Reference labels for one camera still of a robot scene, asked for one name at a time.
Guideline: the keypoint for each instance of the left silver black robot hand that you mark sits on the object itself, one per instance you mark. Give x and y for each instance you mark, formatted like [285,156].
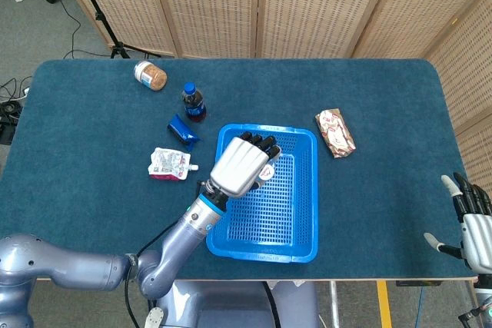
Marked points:
[238,166]

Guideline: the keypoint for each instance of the white-lidded jar brown contents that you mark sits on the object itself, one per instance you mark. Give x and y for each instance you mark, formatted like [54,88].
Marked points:
[151,76]

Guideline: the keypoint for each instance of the metal table leg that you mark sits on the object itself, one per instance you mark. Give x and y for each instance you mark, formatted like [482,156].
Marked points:
[334,305]

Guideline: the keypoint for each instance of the blue snack packet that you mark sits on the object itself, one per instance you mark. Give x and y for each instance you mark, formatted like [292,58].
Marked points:
[182,132]

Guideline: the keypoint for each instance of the Pepsi cola bottle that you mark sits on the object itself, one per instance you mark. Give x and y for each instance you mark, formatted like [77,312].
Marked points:
[194,107]

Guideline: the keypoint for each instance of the pink white drink pouch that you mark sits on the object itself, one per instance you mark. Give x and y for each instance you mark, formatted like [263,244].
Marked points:
[169,163]

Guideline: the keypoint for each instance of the woven wicker folding screen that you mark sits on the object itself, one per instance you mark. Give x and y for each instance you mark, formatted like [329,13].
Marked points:
[307,5]

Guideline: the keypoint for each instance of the black tripod stand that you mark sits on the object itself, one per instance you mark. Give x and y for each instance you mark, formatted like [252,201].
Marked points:
[100,17]

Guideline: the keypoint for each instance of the silver robot torso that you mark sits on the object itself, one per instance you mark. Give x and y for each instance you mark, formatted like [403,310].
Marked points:
[230,305]

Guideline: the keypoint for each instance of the red white snack package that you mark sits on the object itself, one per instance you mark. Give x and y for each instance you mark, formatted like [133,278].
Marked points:
[336,134]

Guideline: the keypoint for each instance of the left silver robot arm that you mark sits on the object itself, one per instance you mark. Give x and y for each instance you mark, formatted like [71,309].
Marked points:
[180,236]

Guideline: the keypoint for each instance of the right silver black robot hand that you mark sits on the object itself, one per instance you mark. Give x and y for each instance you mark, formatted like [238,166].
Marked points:
[476,236]

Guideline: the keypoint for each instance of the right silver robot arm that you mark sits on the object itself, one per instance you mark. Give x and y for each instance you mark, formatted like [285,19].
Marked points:
[482,297]

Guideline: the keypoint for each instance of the teal table mat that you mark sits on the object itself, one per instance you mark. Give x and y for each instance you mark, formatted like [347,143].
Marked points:
[96,197]

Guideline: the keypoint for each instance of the clear plastic water bottle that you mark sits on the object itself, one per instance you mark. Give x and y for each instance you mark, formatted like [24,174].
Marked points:
[266,171]

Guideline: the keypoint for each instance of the blue plastic mesh basket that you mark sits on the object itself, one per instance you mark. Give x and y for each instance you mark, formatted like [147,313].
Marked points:
[265,256]

